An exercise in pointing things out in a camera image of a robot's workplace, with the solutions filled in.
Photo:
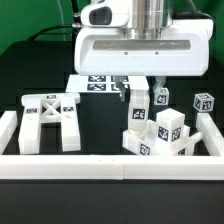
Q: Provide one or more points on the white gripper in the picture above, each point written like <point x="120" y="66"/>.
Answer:
<point x="182" y="50"/>

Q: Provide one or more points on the white chair seat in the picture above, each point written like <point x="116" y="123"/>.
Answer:
<point x="159" y="141"/>

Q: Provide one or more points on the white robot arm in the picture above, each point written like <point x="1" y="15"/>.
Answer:
<point x="142" y="38"/>

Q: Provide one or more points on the small white tagged cube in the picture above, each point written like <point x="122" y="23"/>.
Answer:
<point x="161" y="97"/>

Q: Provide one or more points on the tilted white tagged cube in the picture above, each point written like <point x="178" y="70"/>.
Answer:
<point x="203" y="102"/>

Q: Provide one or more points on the white marker sheet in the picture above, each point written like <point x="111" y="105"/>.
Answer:
<point x="104" y="84"/>

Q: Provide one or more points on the white right fence bar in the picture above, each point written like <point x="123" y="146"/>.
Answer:
<point x="213" y="139"/>

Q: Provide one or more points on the white fence bar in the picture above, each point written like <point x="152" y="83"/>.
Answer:
<point x="213" y="139"/>
<point x="8" y="124"/>
<point x="112" y="167"/>

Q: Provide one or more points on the white left fence bar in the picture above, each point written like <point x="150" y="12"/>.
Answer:
<point x="8" y="124"/>

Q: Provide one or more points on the white front fence bar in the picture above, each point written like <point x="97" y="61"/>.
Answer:
<point x="112" y="167"/>

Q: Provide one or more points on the white chair back frame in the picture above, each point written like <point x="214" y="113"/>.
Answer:
<point x="42" y="109"/>

